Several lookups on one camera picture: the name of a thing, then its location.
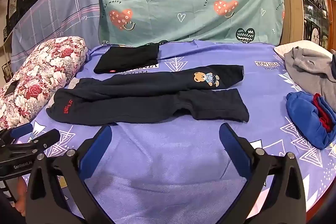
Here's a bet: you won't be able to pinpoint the floral quilt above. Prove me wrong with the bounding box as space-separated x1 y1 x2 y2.
0 35 89 130

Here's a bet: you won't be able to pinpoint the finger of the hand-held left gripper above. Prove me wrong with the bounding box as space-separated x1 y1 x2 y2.
0 129 61 154
0 123 34 141

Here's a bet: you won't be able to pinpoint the white pillow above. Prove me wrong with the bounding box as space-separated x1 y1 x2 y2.
273 40 334 60

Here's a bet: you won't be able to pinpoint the blue and red garment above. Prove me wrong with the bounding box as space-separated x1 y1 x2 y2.
286 91 336 149

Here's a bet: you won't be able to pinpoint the black folded pants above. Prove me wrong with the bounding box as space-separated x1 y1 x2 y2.
93 42 160 74

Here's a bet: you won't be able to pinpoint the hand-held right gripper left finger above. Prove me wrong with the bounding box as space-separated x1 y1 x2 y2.
25 125 116 224

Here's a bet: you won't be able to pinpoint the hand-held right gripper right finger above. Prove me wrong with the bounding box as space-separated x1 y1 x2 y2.
219 123 306 224

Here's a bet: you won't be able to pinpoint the blue-grey plaid sheet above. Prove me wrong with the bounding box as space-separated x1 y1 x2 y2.
10 0 105 67

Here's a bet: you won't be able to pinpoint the black flat object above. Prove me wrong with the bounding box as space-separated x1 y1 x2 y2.
4 80 20 96

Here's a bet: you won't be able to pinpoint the purple printed bed sheet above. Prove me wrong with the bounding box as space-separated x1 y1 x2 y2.
21 39 336 216

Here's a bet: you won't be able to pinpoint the person's left hand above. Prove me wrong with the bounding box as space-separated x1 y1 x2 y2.
15 177 29 214

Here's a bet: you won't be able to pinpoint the wooden bed frame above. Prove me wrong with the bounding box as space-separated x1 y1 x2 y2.
306 182 336 217

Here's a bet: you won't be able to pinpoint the navy pants with bear print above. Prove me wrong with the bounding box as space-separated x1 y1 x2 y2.
46 64 250 125

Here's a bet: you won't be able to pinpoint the grey garment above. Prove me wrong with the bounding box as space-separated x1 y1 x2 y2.
284 46 336 104

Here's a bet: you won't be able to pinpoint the dark cloth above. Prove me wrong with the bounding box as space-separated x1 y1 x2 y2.
330 54 336 81

